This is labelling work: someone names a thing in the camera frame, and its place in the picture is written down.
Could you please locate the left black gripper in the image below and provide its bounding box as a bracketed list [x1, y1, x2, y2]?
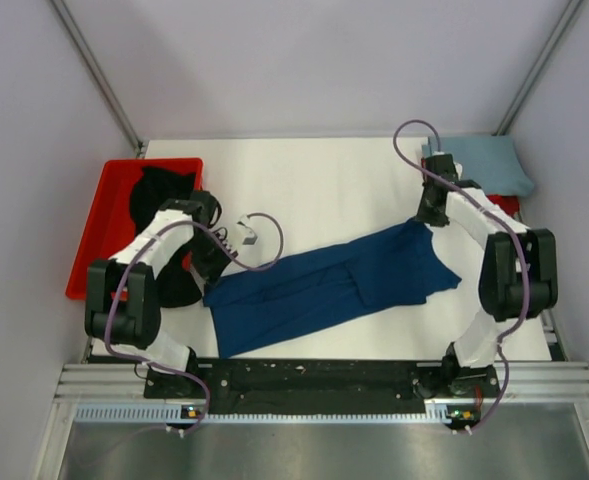
[186, 232, 238, 287]

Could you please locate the dark blue t shirt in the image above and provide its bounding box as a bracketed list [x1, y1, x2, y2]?
[204, 220, 461, 358]

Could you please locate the black t shirt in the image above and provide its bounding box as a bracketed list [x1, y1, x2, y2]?
[129, 166, 202, 309]

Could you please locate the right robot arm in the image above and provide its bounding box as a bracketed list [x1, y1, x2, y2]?
[415, 152, 558, 398]

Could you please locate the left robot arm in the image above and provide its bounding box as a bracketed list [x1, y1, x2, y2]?
[84, 190, 235, 397]

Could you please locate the folded light blue t shirt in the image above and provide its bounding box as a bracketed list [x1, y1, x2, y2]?
[440, 135, 534, 197]

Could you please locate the folded red t shirt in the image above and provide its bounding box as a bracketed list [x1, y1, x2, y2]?
[488, 195, 520, 217]

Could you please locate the red plastic tray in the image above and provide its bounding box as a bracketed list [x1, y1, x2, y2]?
[65, 157, 203, 300]

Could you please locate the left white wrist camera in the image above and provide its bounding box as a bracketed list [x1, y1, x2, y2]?
[214, 215, 258, 255]

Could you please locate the right aluminium frame post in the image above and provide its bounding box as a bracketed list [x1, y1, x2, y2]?
[493, 0, 587, 136]

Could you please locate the aluminium frame post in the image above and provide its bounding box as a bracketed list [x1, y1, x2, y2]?
[47, 0, 144, 154]
[493, 0, 587, 136]

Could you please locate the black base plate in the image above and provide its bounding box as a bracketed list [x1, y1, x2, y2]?
[144, 358, 499, 414]

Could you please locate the aluminium front rail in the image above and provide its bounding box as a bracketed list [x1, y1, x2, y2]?
[54, 361, 589, 403]

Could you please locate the aluminium rail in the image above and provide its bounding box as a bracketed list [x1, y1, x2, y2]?
[54, 361, 589, 403]
[512, 209, 588, 369]

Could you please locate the right side aluminium rail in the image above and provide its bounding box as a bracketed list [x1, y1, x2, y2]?
[512, 209, 588, 369]

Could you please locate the light blue cable duct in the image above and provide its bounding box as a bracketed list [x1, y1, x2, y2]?
[74, 403, 479, 425]

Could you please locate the left aluminium frame post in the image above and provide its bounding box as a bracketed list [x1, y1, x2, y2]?
[47, 0, 144, 154]

